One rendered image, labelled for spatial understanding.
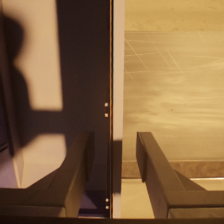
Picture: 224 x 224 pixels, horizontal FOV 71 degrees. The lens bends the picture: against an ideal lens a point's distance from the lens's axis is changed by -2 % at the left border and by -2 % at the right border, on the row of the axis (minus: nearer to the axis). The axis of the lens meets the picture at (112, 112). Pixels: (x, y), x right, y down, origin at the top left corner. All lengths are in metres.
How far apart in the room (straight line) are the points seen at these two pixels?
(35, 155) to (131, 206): 0.21
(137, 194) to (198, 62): 0.26
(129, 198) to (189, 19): 0.33
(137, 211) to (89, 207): 0.12
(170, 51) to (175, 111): 0.10
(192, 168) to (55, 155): 0.26
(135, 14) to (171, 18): 0.05
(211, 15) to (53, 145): 0.33
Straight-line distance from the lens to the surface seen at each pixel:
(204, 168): 0.36
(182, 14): 0.29
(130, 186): 0.34
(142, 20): 0.27
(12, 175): 0.33
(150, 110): 0.27
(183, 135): 0.31
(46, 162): 0.33
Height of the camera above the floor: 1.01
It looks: 76 degrees down
